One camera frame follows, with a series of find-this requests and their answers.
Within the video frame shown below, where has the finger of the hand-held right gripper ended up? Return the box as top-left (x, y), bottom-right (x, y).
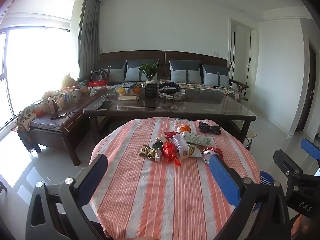
top-left (301, 138), bottom-right (320, 160)
top-left (273, 149), bottom-right (304, 180)

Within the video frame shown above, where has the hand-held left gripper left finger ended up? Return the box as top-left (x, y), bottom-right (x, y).
top-left (25, 154), bottom-right (108, 240)

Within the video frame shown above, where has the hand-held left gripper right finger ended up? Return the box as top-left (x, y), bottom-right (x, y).
top-left (209, 154), bottom-right (292, 240)

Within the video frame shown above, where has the blue plastic basket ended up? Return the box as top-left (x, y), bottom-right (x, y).
top-left (259, 170), bottom-right (275, 186)

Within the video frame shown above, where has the crushed red can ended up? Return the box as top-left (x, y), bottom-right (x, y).
top-left (202, 147), bottom-right (224, 167)

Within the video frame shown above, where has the white yellow snack wrapper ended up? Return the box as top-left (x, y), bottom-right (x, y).
top-left (186, 145), bottom-right (203, 158)

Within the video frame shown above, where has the white milk carton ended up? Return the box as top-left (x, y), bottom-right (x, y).
top-left (181, 132), bottom-right (212, 147)

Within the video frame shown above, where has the black bow-shaped object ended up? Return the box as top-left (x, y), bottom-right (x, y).
top-left (198, 121), bottom-right (222, 135)

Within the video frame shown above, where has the white plastic box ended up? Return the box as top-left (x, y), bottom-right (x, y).
top-left (172, 134), bottom-right (189, 158)

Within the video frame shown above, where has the gold foil wrapper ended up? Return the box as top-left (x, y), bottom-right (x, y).
top-left (139, 144), bottom-right (163, 161)

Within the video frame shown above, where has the red foil wrapper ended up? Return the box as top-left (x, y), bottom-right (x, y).
top-left (162, 141), bottom-right (182, 167)

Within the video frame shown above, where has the green white wrapper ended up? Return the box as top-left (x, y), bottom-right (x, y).
top-left (152, 136), bottom-right (168, 150)

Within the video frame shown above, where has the person's right hand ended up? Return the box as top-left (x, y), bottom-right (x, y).
top-left (291, 216), bottom-right (312, 240)

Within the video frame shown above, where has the round stool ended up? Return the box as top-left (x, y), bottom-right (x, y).
top-left (244, 127), bottom-right (258, 150)

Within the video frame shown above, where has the dark wooden door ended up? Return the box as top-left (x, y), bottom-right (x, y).
top-left (296, 42), bottom-right (317, 133)

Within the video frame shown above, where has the striped orange white tablecloth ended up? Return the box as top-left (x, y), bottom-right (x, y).
top-left (89, 116), bottom-right (260, 240)

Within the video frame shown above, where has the dark wooden chaise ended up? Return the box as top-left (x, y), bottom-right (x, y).
top-left (16, 90), bottom-right (110, 167)

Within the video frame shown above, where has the smartphone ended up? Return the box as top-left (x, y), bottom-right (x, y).
top-left (97, 101), bottom-right (113, 111)

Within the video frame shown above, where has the dark glass-top coffee table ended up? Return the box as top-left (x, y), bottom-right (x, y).
top-left (83, 90), bottom-right (257, 167)

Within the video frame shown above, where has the group of toiletry bottles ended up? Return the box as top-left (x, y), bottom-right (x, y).
top-left (35, 86), bottom-right (80, 117)

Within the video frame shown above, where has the patterned fringed throw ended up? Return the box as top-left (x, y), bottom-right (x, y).
top-left (16, 102), bottom-right (38, 153)

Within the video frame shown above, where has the round dark placemat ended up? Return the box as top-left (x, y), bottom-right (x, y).
top-left (156, 94), bottom-right (195, 103)

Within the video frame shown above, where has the glass fruit bowl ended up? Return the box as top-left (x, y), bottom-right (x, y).
top-left (115, 82), bottom-right (143, 97)

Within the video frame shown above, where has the red box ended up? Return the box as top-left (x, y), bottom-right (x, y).
top-left (88, 79), bottom-right (109, 87)

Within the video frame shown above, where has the floral sofa blanket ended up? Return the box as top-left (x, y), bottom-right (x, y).
top-left (160, 79), bottom-right (244, 103)

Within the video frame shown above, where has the grey handbag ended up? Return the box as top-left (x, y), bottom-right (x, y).
top-left (90, 69), bottom-right (110, 82)

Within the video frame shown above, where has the black ribbed vase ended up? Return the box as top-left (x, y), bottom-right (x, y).
top-left (144, 82), bottom-right (158, 97)

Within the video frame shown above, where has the grey blue pillow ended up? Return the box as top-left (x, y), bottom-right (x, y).
top-left (105, 60), bottom-right (127, 82)
top-left (169, 60), bottom-right (202, 83)
top-left (201, 64), bottom-right (230, 88)
top-left (125, 59), bottom-right (160, 82)

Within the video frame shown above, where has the glass tray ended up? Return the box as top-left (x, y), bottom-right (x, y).
top-left (156, 81), bottom-right (187, 102)

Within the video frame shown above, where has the green potted plant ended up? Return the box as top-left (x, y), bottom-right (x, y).
top-left (138, 62), bottom-right (160, 84)

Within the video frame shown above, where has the white door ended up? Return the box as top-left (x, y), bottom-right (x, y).
top-left (229, 17), bottom-right (258, 85)

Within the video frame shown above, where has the large window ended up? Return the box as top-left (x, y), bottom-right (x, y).
top-left (0, 25), bottom-right (80, 133)

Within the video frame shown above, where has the dark wooden sofa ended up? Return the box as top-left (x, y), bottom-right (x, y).
top-left (99, 50), bottom-right (249, 104)

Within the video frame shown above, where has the grey curtain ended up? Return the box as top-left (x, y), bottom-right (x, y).
top-left (79, 0), bottom-right (101, 79)

